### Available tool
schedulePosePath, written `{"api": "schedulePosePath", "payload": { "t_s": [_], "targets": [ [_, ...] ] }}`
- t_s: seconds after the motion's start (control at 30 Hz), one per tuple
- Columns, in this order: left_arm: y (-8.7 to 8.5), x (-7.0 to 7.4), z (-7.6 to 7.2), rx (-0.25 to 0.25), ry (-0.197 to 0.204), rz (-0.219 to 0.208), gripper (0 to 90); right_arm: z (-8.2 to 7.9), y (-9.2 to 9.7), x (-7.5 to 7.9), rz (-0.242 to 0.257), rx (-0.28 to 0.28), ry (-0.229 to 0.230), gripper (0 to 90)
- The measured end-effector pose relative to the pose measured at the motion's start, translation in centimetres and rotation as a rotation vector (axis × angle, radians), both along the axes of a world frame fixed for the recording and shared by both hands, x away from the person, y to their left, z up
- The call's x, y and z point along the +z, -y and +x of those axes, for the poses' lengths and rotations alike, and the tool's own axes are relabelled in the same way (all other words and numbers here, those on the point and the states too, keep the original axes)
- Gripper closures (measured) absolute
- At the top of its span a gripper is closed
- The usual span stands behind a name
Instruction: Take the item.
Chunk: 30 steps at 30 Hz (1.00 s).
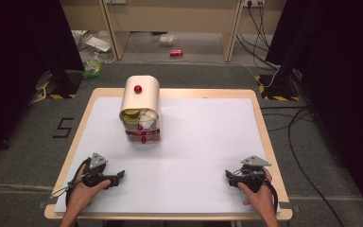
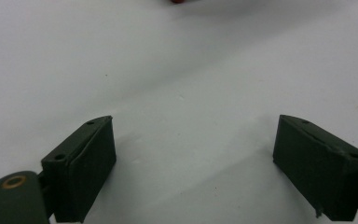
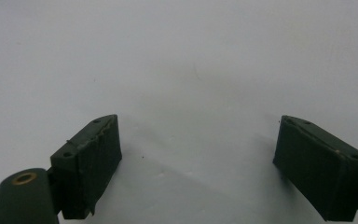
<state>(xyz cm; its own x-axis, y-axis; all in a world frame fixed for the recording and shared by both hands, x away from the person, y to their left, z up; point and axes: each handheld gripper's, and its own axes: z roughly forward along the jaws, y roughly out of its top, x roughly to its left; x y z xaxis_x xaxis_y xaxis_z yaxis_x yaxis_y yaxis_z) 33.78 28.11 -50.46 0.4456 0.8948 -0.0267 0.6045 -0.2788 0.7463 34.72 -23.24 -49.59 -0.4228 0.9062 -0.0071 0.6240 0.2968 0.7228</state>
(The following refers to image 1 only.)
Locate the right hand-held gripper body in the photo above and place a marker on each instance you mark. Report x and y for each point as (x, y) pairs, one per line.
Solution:
(252, 176)

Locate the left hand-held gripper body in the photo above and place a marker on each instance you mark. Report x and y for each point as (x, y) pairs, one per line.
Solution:
(95, 174)

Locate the white cabinet with red knobs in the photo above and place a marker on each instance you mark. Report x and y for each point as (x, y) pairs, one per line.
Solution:
(140, 101)

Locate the person's right hand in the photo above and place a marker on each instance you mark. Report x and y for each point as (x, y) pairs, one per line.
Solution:
(260, 197)

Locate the person's left hand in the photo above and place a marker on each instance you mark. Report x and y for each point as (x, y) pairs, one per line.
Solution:
(82, 193)

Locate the white table mat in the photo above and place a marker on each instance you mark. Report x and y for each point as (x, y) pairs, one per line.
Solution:
(182, 157)

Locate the yellow round dish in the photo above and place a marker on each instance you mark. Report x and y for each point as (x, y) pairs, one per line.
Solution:
(132, 111)
(130, 119)

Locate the white crumpled item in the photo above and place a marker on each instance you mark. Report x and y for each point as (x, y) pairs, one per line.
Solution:
(148, 116)

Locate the black stand base striped tape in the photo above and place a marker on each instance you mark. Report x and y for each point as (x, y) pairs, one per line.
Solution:
(277, 90)
(63, 85)

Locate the wooden table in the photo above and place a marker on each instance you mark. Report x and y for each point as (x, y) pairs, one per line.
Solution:
(182, 92)

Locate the green plastic bag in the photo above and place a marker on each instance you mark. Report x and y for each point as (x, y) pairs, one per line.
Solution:
(92, 67)

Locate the white paper sheet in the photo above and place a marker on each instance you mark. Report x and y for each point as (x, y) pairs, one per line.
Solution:
(98, 43)

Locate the black curtain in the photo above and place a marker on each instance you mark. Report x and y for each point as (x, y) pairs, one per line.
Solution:
(19, 63)
(343, 78)

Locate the red drink can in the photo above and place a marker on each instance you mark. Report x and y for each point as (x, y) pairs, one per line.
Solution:
(176, 52)

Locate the clear plastic box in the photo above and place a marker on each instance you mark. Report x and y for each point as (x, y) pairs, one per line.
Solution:
(167, 39)

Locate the beige wooden desk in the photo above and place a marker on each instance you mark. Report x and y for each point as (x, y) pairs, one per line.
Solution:
(170, 15)

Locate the white floor bracket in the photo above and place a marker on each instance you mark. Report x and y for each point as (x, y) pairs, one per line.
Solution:
(39, 95)

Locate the white wall socket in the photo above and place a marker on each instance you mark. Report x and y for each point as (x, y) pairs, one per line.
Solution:
(253, 2)

